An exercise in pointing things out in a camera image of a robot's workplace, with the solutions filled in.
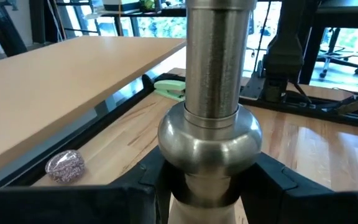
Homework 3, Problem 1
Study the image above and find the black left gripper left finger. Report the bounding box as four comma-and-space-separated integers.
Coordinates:
0, 145, 173, 224

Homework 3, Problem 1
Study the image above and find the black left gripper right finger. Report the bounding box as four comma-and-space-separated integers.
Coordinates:
238, 151, 358, 224

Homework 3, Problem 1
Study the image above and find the large tan desk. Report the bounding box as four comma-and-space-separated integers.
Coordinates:
0, 35, 188, 191

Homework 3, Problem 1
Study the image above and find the light green stapler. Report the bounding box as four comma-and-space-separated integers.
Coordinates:
153, 79, 187, 103

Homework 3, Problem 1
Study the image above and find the black office chair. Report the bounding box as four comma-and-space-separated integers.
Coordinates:
317, 27, 358, 78

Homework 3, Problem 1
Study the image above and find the dark side desk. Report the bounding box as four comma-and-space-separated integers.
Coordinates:
300, 0, 358, 85

